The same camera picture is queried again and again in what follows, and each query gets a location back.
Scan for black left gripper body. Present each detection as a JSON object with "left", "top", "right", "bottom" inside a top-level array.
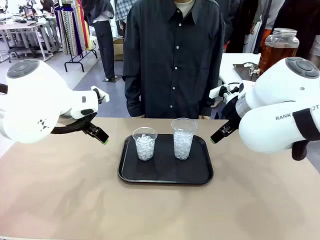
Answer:
[{"left": 82, "top": 119, "right": 100, "bottom": 136}]

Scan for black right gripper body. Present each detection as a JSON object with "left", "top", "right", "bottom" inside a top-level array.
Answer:
[{"left": 223, "top": 97, "right": 241, "bottom": 130}]

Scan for tall clear iced cup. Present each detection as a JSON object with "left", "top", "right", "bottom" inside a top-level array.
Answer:
[{"left": 170, "top": 117, "right": 198, "bottom": 160}]

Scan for short clear iced cup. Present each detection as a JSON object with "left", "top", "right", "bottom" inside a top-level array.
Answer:
[{"left": 132, "top": 126, "right": 158, "bottom": 161}]

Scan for person's left forearm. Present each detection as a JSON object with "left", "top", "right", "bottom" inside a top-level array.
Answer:
[{"left": 199, "top": 74, "right": 222, "bottom": 118}]

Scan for person's right forearm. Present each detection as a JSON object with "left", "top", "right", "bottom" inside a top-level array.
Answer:
[{"left": 122, "top": 74, "right": 145, "bottom": 118}]

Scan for dark drip tray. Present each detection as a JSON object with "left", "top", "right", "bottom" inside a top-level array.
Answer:
[{"left": 232, "top": 63, "right": 261, "bottom": 82}]

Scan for black plastic tray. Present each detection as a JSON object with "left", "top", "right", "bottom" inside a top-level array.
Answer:
[{"left": 117, "top": 133, "right": 215, "bottom": 185}]

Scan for person in dark shirt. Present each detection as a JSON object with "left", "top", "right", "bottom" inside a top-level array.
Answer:
[{"left": 122, "top": 0, "right": 225, "bottom": 120}]

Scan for glass tea dispenser jar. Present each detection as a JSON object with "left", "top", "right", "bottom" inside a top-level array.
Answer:
[{"left": 248, "top": 27, "right": 300, "bottom": 77}]

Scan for cardboard box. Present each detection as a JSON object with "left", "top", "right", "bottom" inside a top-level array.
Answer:
[{"left": 112, "top": 37, "right": 125, "bottom": 61}]

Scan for mannequin with dark trousers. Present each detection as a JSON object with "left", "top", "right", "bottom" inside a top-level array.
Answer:
[{"left": 81, "top": 0, "right": 124, "bottom": 83}]

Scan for clothes rack with fabrics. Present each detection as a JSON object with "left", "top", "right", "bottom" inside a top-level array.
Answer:
[{"left": 53, "top": 0, "right": 99, "bottom": 73}]

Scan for grey workshop tables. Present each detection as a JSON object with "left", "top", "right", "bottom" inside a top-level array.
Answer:
[{"left": 0, "top": 13, "right": 62, "bottom": 65}]

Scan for mannequin in plaid shirt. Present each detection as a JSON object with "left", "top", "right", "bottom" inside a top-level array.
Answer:
[{"left": 114, "top": 0, "right": 131, "bottom": 32}]

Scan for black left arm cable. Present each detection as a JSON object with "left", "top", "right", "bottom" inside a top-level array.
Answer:
[{"left": 0, "top": 83, "right": 99, "bottom": 135}]

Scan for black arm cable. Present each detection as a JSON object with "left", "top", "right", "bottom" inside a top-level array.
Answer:
[
  {"left": 0, "top": 83, "right": 99, "bottom": 135},
  {"left": 291, "top": 107, "right": 320, "bottom": 162}
]

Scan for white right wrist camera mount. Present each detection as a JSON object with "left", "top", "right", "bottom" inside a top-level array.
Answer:
[{"left": 209, "top": 83, "right": 245, "bottom": 101}]

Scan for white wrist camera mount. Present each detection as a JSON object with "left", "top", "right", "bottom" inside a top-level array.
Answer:
[
  {"left": 90, "top": 85, "right": 110, "bottom": 105},
  {"left": 209, "top": 83, "right": 245, "bottom": 101}
]

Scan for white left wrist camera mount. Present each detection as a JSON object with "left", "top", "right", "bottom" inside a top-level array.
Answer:
[{"left": 90, "top": 85, "right": 110, "bottom": 105}]

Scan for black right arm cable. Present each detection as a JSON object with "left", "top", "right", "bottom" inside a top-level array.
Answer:
[{"left": 291, "top": 107, "right": 320, "bottom": 162}]

